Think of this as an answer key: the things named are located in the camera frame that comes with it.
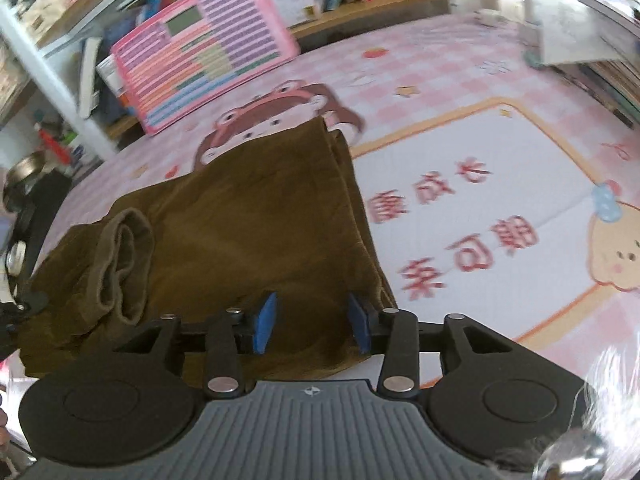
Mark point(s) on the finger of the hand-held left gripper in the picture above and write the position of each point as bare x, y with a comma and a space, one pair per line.
27, 304

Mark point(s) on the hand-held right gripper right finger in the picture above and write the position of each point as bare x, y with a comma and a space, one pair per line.
359, 322

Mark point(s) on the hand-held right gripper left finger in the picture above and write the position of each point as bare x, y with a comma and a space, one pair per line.
265, 322

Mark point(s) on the brown pants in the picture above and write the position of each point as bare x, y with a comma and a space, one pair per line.
250, 220

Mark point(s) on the metal pot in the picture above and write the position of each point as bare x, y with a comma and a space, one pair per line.
25, 172

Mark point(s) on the pink checked printed blanket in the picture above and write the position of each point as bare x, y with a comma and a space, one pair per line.
500, 160

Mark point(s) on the white fluffy cloth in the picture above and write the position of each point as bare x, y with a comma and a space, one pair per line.
605, 410

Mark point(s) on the pink toy learning board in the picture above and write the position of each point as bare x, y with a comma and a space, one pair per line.
200, 50

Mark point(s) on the stack of books and papers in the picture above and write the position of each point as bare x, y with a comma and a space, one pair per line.
565, 35

